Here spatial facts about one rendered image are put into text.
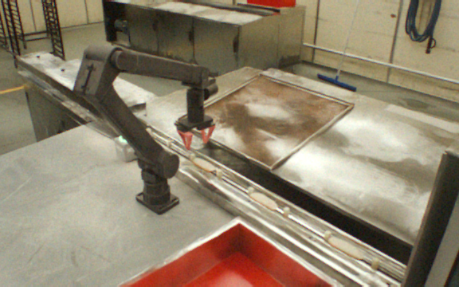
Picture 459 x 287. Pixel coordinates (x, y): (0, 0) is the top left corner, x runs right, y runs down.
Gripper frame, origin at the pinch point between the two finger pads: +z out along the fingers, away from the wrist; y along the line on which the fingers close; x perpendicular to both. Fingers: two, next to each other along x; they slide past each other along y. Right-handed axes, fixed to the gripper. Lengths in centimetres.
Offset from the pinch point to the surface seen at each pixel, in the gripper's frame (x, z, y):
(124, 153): -20.7, 5.9, 16.6
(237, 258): 40.9, 9.9, 20.3
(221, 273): 42, 10, 27
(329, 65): -181, 79, -370
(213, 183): 15.3, 5.8, 5.9
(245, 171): 12.2, 9.8, -11.8
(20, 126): -280, 90, -5
